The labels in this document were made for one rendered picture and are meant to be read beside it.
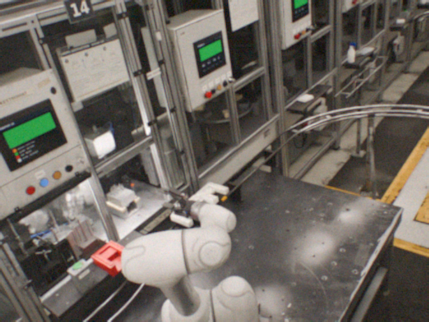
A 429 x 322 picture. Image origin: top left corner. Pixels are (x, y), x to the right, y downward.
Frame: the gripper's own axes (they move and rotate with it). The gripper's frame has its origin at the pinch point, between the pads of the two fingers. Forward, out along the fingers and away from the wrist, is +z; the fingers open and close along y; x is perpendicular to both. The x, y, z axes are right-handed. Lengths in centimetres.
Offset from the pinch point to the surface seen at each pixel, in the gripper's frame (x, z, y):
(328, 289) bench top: -23, -73, -44
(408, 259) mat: -127, -84, -111
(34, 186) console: 46, 20, 30
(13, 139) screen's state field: 46, 18, 52
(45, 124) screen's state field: 33, 18, 52
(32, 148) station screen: 41, 18, 46
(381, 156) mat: -253, -23, -111
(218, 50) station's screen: -78, 18, 49
